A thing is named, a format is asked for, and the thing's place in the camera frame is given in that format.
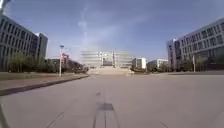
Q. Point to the grass strip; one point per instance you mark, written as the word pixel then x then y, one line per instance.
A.
pixel 26 75

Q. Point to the reddish side path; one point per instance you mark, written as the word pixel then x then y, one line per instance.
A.
pixel 20 82

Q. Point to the trees by office building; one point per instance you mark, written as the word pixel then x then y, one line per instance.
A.
pixel 206 64

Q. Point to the pale pole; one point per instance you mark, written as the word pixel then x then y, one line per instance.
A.
pixel 194 64

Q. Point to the dark raised kerb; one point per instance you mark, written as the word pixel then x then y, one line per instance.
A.
pixel 36 86

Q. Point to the wide pale stairway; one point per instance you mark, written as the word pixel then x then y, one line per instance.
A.
pixel 108 71

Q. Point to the row of green trees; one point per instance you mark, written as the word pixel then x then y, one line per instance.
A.
pixel 26 63

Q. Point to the white lamp pole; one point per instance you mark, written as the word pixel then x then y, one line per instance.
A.
pixel 60 63

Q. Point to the grey paved plaza ground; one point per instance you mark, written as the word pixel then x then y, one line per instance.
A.
pixel 140 98

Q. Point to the low pale building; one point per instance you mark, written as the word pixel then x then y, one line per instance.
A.
pixel 160 62

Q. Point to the small white building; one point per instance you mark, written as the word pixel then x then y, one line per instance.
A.
pixel 139 63

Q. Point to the pale glass building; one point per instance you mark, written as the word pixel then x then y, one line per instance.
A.
pixel 96 58

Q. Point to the long grey office building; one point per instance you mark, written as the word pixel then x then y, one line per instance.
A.
pixel 201 41

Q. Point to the large grey gridded building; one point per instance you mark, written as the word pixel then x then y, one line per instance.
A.
pixel 16 41

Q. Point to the low brown building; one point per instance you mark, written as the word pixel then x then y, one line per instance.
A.
pixel 66 62

